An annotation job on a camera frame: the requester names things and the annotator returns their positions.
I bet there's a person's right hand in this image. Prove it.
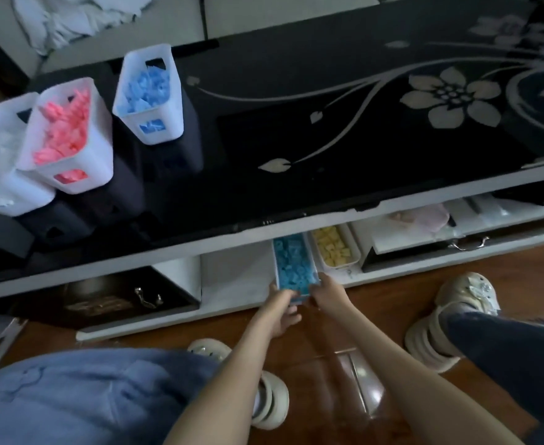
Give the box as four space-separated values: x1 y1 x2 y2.
310 273 354 316

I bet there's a person's left hand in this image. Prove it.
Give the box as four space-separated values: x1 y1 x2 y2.
255 282 303 340

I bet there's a lavender plastic bag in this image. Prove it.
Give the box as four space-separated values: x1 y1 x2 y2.
388 206 451 232

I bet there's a person's right forearm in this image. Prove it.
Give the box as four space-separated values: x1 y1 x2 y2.
332 300 525 445

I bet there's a person's left forearm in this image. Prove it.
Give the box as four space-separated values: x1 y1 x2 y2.
165 315 291 445

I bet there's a person's left shoe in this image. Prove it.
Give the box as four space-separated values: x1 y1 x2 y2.
187 337 290 431

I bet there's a person's shoe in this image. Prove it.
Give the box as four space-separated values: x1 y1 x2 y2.
404 272 503 374
187 337 290 431

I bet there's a person's right shoe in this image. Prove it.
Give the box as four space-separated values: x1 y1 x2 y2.
404 272 503 374

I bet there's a person's right leg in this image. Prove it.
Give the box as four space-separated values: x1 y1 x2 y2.
446 311 544 445

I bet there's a person's leg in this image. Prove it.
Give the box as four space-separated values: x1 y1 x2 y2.
446 311 544 445
0 347 226 445

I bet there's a person's left leg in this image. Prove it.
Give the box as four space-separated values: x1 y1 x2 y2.
0 347 226 445

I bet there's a dark drawer white interior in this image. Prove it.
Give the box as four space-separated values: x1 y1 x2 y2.
351 194 544 274

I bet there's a dark drawer gold pattern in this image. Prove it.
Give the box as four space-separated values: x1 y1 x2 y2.
35 266 201 329

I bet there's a black glass coffee table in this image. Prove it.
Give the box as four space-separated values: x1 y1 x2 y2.
0 0 544 304

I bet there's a grey sofa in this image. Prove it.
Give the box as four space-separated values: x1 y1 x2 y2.
0 0 384 79

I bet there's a crumpled white cloth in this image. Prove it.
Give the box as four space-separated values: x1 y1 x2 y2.
11 0 155 56

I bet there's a white fan cable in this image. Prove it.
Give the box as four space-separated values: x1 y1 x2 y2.
0 319 27 378

